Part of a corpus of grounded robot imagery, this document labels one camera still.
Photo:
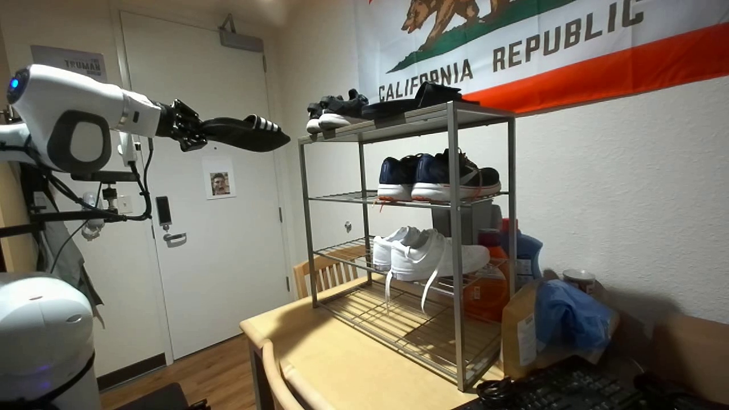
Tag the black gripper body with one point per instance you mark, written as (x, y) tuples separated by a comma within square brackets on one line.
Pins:
[(169, 123)]

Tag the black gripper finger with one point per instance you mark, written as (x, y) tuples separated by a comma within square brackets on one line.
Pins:
[(188, 113), (192, 142)]

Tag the black flip flop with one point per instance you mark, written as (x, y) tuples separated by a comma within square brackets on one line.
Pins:
[(251, 132), (427, 93)]

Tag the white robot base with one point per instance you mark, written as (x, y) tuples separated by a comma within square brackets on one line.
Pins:
[(47, 347)]

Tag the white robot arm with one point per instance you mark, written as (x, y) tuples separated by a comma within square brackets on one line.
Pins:
[(66, 120)]

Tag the wooden chair behind rack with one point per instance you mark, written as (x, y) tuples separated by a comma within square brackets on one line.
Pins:
[(328, 269)]

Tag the grey metal shoe rack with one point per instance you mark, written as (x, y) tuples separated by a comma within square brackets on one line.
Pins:
[(342, 208)]

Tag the white door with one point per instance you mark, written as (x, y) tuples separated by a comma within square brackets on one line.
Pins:
[(222, 195)]

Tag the paper notice on door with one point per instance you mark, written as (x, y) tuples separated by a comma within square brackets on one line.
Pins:
[(72, 59)]

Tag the black white sneaker far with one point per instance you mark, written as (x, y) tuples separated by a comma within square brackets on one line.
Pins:
[(318, 116)]

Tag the black white sneaker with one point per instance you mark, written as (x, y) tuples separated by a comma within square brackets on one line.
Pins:
[(318, 116), (337, 109)]

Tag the black white sneaker near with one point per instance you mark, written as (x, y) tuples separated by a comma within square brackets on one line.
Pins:
[(337, 109)]

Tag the navy sneaker far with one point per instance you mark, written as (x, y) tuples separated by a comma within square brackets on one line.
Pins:
[(398, 178)]

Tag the navy sneaker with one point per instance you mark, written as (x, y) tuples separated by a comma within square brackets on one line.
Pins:
[(439, 175), (398, 178)]

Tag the navy sneaker near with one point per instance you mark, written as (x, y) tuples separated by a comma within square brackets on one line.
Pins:
[(439, 175)]

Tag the wooden chair front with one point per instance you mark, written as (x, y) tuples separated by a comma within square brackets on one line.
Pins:
[(287, 388)]

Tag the California Republic flag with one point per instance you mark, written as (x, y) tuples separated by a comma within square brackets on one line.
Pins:
[(534, 55)]

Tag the orange detergent bottle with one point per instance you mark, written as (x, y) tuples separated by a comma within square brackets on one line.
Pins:
[(490, 289)]

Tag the brown cardboard box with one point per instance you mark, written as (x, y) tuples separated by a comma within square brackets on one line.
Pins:
[(521, 347)]

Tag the blue cloth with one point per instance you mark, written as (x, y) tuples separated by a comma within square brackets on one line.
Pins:
[(569, 315)]

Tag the black keyboard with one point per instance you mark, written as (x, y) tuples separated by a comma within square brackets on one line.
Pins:
[(580, 386)]

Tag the door lever handle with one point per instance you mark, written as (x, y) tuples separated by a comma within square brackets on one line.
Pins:
[(164, 221)]

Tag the black camera on stand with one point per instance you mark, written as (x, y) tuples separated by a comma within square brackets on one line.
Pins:
[(85, 211)]

